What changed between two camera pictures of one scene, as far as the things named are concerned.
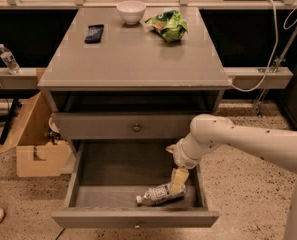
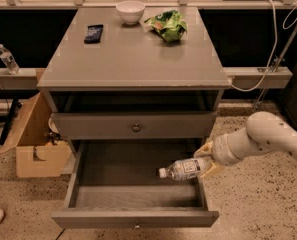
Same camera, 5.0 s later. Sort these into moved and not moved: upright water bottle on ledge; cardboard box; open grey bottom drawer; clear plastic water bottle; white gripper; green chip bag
Moved: white gripper; clear plastic water bottle
Not moved: cardboard box; upright water bottle on ledge; green chip bag; open grey bottom drawer
